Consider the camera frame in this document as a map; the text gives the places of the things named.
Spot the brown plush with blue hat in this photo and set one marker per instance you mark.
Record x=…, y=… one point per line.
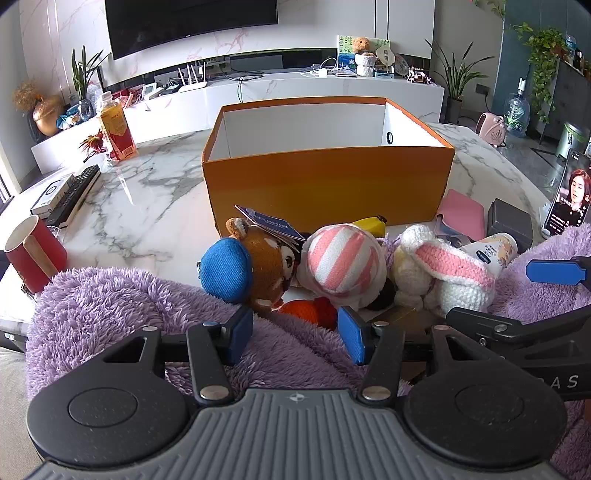
x=265, y=265

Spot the white cream tube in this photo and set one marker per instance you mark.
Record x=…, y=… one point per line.
x=494, y=251

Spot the white flat box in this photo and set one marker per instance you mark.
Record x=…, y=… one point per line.
x=48, y=194

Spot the orange juice carton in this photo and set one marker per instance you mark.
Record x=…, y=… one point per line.
x=115, y=129

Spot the white desk clock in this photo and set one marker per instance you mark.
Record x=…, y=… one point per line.
x=150, y=91

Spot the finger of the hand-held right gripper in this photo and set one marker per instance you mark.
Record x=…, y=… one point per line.
x=551, y=272
x=485, y=330

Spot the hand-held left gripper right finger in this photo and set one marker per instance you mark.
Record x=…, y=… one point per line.
x=353, y=334

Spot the pink striped white plush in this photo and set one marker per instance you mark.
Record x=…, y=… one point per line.
x=341, y=263

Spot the landscape picture card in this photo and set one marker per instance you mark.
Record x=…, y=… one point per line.
x=346, y=55

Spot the golden vase with dried flowers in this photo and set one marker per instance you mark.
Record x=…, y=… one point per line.
x=44, y=115

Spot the dark grey box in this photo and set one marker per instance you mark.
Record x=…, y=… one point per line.
x=508, y=221

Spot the orange cardboard box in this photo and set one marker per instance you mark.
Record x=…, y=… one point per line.
x=323, y=184

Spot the red cup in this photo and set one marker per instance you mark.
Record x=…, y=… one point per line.
x=44, y=263

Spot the yellow banana toy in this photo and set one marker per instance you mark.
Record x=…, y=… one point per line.
x=369, y=226

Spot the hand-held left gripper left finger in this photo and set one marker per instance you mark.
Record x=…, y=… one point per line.
x=240, y=334

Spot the white router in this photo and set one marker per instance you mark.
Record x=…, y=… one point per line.
x=193, y=85

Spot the brown teddy bear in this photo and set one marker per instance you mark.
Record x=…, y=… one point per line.
x=362, y=45

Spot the round fan ornament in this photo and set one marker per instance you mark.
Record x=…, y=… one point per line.
x=384, y=53

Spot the silver trash can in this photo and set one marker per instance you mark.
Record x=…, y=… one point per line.
x=570, y=138

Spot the trailing ivy plant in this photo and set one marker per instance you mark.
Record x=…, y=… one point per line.
x=542, y=55

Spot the white marble tv cabinet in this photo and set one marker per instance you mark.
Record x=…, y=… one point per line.
x=286, y=90

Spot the pink heater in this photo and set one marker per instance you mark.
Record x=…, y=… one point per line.
x=491, y=129

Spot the white knitted pot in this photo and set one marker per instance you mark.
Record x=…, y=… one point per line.
x=365, y=65

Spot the blue paper hang tag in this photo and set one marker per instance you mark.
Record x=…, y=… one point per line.
x=272, y=226

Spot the smartphone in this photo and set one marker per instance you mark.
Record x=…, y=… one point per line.
x=570, y=194

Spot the red artificial flower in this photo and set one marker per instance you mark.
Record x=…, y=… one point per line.
x=94, y=143

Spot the purple fluffy blanket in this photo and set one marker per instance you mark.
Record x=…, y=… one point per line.
x=115, y=300

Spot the potted long leaf plant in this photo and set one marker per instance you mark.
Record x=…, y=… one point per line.
x=455, y=78

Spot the red orange crochet flower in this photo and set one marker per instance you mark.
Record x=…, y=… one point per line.
x=304, y=311

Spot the white crochet bunny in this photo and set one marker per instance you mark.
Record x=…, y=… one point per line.
x=429, y=277

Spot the blue water jug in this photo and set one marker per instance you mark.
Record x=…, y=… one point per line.
x=517, y=113

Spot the grey cabinet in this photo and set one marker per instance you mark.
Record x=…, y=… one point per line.
x=572, y=92

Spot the pink wallet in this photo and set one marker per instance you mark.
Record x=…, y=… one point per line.
x=461, y=212

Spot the small animal figurines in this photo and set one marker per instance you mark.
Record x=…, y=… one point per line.
x=418, y=76

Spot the white charger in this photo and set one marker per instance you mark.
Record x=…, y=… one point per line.
x=321, y=73

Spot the black television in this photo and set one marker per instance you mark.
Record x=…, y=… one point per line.
x=184, y=23

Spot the green plant in glass vase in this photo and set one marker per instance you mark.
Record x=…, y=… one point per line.
x=83, y=78

